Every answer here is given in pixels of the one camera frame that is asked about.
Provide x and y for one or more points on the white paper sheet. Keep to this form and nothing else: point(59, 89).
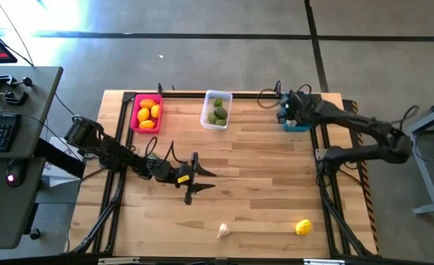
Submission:
point(59, 173)

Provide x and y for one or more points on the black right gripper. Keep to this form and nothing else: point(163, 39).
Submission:
point(294, 106)

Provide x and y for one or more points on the black round knob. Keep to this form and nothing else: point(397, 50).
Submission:
point(35, 233)

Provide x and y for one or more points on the black desk clamp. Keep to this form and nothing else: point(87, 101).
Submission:
point(5, 80)
point(11, 97)

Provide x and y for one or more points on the silver metal bracket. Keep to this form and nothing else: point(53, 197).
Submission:
point(323, 262)
point(118, 260)

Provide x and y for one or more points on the clear plastic basket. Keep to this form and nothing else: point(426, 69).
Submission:
point(205, 110)

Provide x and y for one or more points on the black computer mouse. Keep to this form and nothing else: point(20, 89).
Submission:
point(15, 172)

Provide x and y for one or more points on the cream crumpled plastic bag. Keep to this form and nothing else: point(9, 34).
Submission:
point(223, 230)

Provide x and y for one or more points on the blue plastic basket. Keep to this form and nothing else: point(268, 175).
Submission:
point(302, 128)

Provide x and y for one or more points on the grey-blue metal stand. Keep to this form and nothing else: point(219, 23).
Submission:
point(421, 136)

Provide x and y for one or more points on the dark grey side desk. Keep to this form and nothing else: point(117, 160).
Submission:
point(7, 213)

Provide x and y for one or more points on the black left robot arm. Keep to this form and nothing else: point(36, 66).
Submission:
point(110, 151)

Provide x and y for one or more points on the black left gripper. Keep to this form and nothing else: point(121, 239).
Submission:
point(182, 174)

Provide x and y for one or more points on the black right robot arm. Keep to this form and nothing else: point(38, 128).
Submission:
point(349, 116)

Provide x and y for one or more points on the black metal table frame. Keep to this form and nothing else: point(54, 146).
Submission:
point(246, 95)

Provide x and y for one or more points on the pink plastic basket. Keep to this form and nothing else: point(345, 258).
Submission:
point(133, 125)

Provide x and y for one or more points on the yellow-black hazard tape strip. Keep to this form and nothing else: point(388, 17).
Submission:
point(368, 198)

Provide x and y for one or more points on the dark green avocado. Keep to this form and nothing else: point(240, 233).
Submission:
point(221, 112)

